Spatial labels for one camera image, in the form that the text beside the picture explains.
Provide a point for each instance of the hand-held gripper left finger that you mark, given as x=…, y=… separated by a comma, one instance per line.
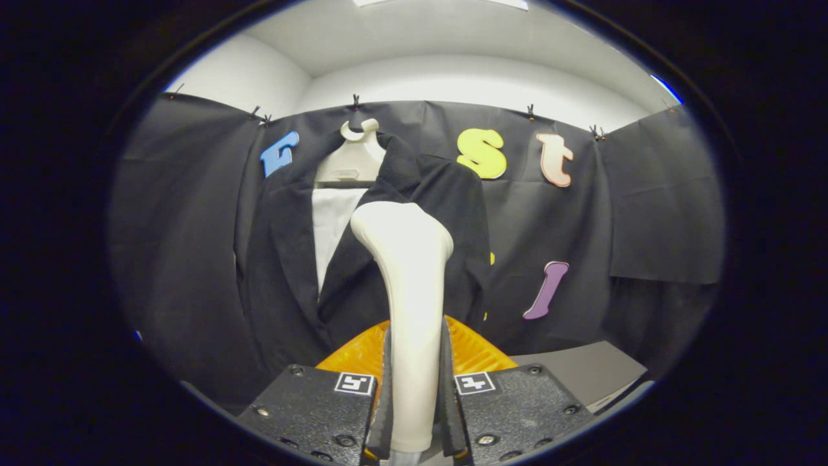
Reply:
x=383, y=421

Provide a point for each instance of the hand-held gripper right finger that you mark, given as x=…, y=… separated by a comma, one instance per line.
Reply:
x=451, y=421

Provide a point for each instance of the white garment steamer head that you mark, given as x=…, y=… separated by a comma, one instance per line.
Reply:
x=414, y=291

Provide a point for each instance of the black suit jacket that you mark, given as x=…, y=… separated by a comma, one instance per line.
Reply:
x=284, y=278

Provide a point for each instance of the white shirt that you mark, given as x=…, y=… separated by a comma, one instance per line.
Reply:
x=333, y=226

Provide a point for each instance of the white clothes hanger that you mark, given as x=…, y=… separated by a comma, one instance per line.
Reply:
x=352, y=162

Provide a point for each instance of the grey cabinet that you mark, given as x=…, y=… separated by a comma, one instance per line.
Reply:
x=582, y=372

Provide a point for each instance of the black backdrop cloth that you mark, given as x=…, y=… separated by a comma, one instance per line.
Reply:
x=614, y=213

